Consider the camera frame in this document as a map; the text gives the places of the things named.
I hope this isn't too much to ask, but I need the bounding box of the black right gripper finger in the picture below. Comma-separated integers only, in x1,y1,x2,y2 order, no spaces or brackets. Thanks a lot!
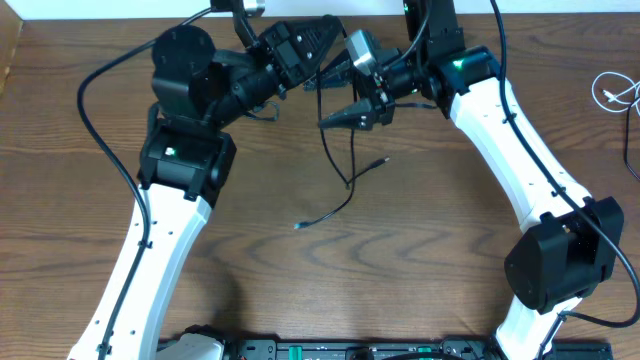
318,99,375,130
303,50,352,91

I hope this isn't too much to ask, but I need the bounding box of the black USB cable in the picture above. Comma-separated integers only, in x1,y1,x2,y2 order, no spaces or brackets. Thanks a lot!
293,64,391,231
622,94,640,184

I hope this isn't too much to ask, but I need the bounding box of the white USB cable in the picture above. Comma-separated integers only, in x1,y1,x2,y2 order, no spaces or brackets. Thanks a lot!
591,71,640,114

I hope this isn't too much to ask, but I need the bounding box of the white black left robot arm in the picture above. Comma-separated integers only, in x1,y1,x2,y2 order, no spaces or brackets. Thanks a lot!
69,12,342,359

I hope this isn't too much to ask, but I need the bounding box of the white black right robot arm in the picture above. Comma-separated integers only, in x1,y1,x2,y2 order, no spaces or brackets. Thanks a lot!
305,1,627,359

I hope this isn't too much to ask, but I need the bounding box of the black left camera cable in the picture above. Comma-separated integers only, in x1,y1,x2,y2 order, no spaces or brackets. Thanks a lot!
75,7,214,360

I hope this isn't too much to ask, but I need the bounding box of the black camera cable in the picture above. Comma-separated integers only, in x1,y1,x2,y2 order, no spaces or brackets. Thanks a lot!
75,7,214,360
489,0,640,330

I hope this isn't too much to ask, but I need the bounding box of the black right camera cable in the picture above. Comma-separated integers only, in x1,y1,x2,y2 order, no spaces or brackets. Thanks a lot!
489,0,640,330

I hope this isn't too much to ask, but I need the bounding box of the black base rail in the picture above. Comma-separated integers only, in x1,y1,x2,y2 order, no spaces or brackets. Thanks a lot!
157,324,614,360

